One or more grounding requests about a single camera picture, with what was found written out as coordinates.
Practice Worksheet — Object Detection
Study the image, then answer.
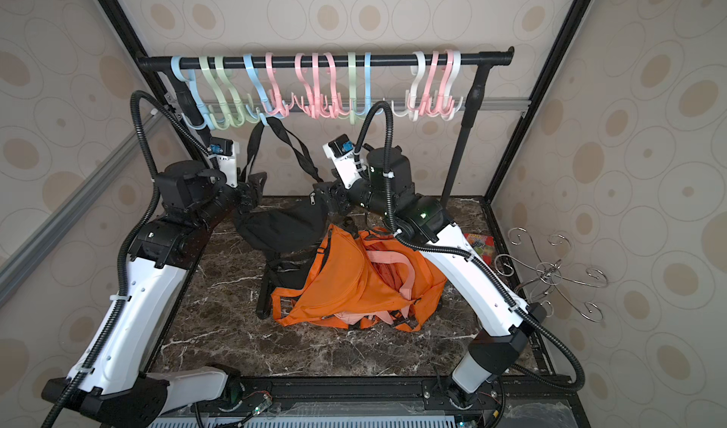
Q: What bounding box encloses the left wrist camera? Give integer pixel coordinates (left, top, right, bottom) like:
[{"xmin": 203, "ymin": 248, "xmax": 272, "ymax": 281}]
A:
[{"xmin": 209, "ymin": 137, "xmax": 240, "ymax": 188}]

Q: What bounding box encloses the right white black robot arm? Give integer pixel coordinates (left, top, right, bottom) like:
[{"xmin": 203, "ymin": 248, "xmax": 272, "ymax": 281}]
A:
[{"xmin": 323, "ymin": 101, "xmax": 586, "ymax": 407}]

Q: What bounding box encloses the black crossbody bag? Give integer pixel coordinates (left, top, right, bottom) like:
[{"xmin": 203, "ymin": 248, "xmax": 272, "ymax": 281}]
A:
[{"xmin": 233, "ymin": 117, "xmax": 329, "ymax": 255}]

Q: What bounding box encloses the chrome wire hook stand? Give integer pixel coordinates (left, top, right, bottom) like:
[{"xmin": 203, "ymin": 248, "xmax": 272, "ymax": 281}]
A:
[{"xmin": 492, "ymin": 227, "xmax": 610, "ymax": 323}]

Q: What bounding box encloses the aluminium side rail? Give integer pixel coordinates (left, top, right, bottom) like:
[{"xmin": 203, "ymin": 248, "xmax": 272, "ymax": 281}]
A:
[{"xmin": 1, "ymin": 133, "xmax": 151, "ymax": 305}]

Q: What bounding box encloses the orange pink backpack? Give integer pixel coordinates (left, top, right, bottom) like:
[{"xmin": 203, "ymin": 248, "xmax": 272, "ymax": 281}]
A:
[{"xmin": 272, "ymin": 226, "xmax": 447, "ymax": 333}]

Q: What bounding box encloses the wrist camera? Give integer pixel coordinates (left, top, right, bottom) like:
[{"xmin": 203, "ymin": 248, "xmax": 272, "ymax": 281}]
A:
[
  {"xmin": 323, "ymin": 134, "xmax": 367, "ymax": 190},
  {"xmin": 209, "ymin": 137, "xmax": 240, "ymax": 188}
]

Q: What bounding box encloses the red snack packet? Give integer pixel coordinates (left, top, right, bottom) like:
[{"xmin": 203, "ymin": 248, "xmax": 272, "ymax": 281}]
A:
[{"xmin": 465, "ymin": 233, "xmax": 495, "ymax": 254}]

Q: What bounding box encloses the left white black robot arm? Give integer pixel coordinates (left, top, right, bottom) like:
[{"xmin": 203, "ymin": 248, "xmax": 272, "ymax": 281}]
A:
[{"xmin": 42, "ymin": 90, "xmax": 267, "ymax": 427}]

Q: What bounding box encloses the white plastic hook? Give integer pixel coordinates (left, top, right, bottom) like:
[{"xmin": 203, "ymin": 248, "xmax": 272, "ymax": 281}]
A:
[{"xmin": 391, "ymin": 51, "xmax": 427, "ymax": 121}]

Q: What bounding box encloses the light blue leftmost hook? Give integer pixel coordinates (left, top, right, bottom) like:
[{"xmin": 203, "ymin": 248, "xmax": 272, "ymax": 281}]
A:
[{"xmin": 170, "ymin": 56, "xmax": 215, "ymax": 131}]

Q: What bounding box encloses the pink plastic hook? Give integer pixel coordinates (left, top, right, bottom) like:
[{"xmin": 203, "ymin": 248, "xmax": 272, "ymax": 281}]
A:
[{"xmin": 265, "ymin": 53, "xmax": 292, "ymax": 119}]

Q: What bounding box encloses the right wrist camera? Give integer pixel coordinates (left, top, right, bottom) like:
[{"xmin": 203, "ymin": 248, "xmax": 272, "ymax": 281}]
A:
[{"xmin": 323, "ymin": 134, "xmax": 367, "ymax": 190}]

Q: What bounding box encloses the orange crossbody bag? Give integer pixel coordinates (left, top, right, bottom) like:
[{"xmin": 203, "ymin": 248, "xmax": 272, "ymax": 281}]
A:
[{"xmin": 295, "ymin": 226, "xmax": 411, "ymax": 318}]

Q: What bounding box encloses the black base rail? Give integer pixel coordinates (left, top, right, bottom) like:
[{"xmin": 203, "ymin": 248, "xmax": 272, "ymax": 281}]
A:
[{"xmin": 102, "ymin": 376, "xmax": 589, "ymax": 427}]

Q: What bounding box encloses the black clothes rack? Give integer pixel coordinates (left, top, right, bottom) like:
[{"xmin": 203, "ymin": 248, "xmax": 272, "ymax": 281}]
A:
[{"xmin": 135, "ymin": 46, "xmax": 516, "ymax": 320}]

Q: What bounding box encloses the green plastic hook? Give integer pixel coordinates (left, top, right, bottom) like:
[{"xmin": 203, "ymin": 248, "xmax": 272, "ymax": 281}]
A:
[{"xmin": 199, "ymin": 57, "xmax": 245, "ymax": 130}]

